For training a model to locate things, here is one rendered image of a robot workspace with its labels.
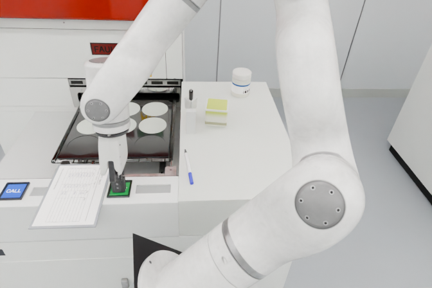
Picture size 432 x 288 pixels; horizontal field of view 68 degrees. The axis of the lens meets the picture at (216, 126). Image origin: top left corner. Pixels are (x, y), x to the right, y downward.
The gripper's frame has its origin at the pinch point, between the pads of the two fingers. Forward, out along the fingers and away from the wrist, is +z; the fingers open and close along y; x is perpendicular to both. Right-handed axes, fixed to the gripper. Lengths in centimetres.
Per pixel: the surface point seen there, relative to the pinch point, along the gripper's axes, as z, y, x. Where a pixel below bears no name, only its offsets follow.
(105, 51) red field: -23, -54, -13
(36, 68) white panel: -15, -56, -40
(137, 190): 2.7, -0.8, 4.5
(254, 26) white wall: -15, -208, 74
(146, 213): 6.9, 3.0, 7.0
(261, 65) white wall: 21, -216, 84
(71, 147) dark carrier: 3.1, -26.0, -20.5
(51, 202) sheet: 2.8, 3.2, -15.7
